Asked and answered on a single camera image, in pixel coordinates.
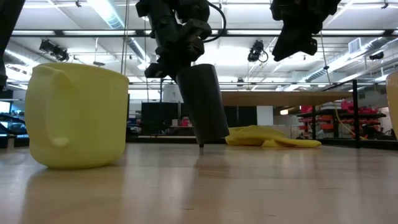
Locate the ceiling light strip rail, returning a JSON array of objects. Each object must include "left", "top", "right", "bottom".
[{"left": 11, "top": 29, "right": 398, "bottom": 37}]

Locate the large yellow mug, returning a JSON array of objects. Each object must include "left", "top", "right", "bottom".
[{"left": 24, "top": 62, "right": 130, "bottom": 170}]

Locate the black background cabinet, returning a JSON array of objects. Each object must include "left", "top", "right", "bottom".
[{"left": 141, "top": 101, "right": 180, "bottom": 136}]

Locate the yellow cloth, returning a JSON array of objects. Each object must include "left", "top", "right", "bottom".
[{"left": 224, "top": 124, "right": 323, "bottom": 149}]

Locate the storage rack with red bins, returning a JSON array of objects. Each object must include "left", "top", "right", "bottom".
[{"left": 297, "top": 99, "right": 387, "bottom": 141}]

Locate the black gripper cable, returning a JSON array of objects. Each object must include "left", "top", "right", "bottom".
[{"left": 203, "top": 1, "right": 228, "bottom": 44}]

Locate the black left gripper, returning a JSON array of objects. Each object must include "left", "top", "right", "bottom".
[{"left": 136, "top": 0, "right": 213, "bottom": 78}]

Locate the silver ceiling air duct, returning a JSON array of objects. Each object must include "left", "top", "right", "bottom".
[
  {"left": 306, "top": 36, "right": 398, "bottom": 83},
  {"left": 86, "top": 0, "right": 152, "bottom": 68}
]

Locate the wooden shelf with black legs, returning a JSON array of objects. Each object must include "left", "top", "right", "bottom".
[{"left": 220, "top": 79, "right": 362, "bottom": 149}]

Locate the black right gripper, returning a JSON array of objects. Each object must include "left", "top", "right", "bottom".
[{"left": 269, "top": 0, "right": 342, "bottom": 62}]

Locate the black plastic cup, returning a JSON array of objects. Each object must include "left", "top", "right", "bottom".
[{"left": 175, "top": 63, "right": 231, "bottom": 146}]

